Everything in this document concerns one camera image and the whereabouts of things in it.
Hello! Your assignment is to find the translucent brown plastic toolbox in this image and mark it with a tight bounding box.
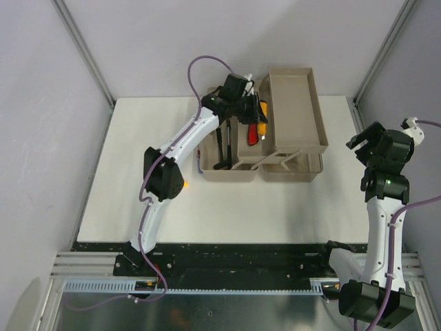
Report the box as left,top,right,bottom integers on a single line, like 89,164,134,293
200,68,329,183

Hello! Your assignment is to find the red handled tool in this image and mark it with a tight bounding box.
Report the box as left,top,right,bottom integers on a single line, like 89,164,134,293
247,124,259,146

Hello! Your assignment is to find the white slotted cable duct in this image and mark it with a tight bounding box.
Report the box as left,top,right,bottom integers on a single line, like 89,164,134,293
63,278,340,296

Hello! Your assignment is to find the black T-handle wrench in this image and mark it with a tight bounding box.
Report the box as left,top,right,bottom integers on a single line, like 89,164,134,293
213,128,228,170

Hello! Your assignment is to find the left aluminium frame post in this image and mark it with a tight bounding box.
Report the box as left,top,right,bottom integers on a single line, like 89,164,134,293
50,0,116,108

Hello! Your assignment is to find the aluminium frame post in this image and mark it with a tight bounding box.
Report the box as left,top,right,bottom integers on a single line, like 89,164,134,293
50,0,116,108
353,0,420,106

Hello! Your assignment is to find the black pen tool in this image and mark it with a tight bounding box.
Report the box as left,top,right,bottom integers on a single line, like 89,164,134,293
226,119,232,170

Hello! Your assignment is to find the aluminium front rail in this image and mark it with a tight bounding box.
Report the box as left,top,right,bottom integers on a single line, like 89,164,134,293
50,252,424,281

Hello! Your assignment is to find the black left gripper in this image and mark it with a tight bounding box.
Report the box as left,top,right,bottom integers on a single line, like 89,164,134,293
232,92,267,125

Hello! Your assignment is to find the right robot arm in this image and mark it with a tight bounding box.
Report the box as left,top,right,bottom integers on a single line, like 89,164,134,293
318,118,424,330

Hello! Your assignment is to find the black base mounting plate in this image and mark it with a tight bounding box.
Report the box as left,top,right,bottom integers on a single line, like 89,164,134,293
70,243,407,287

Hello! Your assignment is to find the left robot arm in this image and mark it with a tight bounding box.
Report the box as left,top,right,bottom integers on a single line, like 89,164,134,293
124,73,266,276

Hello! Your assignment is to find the right aluminium frame post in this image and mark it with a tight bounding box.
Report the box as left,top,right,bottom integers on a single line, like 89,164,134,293
353,0,420,106

